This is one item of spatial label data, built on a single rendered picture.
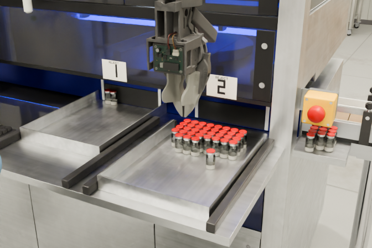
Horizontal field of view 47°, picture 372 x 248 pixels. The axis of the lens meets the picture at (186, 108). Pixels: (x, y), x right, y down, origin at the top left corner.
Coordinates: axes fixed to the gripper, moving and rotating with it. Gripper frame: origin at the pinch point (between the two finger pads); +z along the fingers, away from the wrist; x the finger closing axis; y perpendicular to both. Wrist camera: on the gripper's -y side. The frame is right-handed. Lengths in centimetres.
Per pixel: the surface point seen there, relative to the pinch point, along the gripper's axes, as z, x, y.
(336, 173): 110, 12, -191
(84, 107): 21, -53, -35
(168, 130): 19.8, -19.5, -28.4
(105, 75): 10, -44, -35
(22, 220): 77, -91, -35
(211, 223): 19.6, 7.3, 4.4
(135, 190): 19.0, -10.4, 1.9
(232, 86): 7.1, -4.1, -35.3
